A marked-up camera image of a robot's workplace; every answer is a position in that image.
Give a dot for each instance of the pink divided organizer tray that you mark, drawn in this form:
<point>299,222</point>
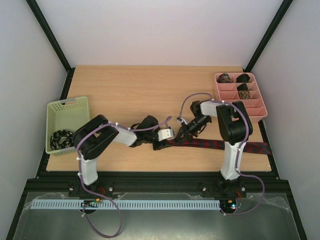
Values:
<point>231,87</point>

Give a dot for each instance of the green plastic basket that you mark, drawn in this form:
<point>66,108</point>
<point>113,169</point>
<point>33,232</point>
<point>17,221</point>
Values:
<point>68,114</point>

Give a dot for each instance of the left black frame post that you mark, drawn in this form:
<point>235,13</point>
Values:
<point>42,21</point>

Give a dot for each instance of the black aluminium frame rail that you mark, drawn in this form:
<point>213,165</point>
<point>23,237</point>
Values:
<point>204,184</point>

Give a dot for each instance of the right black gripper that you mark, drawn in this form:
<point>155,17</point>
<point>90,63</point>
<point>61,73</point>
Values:
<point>186,128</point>

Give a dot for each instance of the right black frame post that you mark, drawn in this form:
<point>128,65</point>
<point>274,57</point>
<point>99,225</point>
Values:
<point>278,17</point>

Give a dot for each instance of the red navy striped tie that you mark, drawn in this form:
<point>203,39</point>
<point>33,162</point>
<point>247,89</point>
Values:
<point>262,148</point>

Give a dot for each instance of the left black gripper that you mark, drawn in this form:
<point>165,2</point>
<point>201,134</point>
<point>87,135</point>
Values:
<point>161,145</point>

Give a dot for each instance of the dark floral rolled tie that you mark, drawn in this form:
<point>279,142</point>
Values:
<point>224,78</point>

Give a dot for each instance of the black white patterned tie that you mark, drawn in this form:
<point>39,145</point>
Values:
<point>61,139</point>

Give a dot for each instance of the black frame post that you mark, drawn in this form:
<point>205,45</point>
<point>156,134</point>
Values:
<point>278,17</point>
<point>42,21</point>

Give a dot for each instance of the black rolled tie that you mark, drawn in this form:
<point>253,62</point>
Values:
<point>243,78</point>
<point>243,87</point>

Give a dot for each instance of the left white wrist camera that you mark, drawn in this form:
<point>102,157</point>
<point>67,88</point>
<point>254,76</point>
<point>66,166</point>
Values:
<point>165,134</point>

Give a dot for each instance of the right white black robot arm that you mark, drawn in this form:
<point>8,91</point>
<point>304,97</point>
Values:
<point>234,127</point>

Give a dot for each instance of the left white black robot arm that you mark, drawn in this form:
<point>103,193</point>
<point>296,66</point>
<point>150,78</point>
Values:
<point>91,140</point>

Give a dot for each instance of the black rolled tie middle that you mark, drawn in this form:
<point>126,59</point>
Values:
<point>243,87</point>

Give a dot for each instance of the black rolled tie back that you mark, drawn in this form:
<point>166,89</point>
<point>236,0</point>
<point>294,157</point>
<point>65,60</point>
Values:
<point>243,78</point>

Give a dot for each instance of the light blue cable duct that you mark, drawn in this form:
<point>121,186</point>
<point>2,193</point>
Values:
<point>73,204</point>

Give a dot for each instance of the brown patterned rolled tie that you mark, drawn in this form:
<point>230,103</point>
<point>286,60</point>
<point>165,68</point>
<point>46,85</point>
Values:
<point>244,95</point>

